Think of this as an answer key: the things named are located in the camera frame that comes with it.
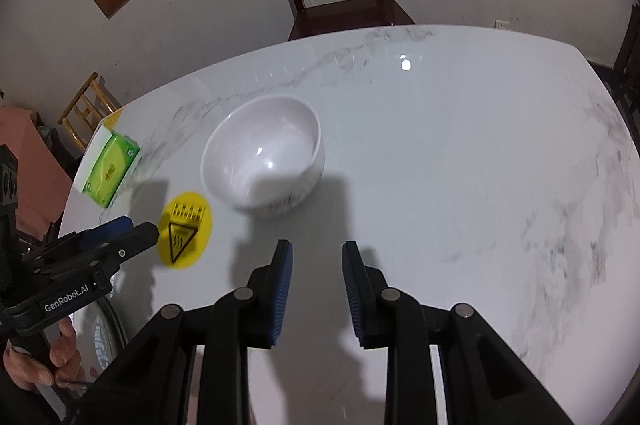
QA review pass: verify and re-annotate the bamboo chair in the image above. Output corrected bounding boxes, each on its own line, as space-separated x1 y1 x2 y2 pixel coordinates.
57 72 122 140

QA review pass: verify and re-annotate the white ribbed bowl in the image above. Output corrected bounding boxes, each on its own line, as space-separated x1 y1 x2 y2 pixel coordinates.
200 96 326 218

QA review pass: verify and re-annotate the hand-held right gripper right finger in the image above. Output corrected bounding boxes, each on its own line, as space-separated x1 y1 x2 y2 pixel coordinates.
341 241 576 425

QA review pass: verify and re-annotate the yellow warning sticker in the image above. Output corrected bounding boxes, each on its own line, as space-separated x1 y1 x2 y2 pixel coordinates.
157 191 213 267

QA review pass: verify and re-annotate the green tissue box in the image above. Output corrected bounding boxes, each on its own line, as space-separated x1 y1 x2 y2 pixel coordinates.
75 125 142 209

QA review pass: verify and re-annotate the pink cloth covered box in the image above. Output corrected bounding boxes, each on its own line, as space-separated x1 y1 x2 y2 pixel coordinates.
0 105 73 238

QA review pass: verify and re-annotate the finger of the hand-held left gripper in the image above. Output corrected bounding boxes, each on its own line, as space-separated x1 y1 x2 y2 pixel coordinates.
75 216 135 251
100 221 161 267

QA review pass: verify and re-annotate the person's left hand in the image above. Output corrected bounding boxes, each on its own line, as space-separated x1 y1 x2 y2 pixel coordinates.
2 317 86 391

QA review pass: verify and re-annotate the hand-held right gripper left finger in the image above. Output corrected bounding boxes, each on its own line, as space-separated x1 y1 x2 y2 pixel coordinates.
65 239 294 425

